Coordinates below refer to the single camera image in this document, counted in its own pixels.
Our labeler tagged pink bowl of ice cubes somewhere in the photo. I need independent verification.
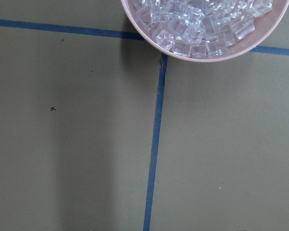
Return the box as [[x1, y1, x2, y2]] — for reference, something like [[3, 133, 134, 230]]
[[121, 0, 289, 63]]

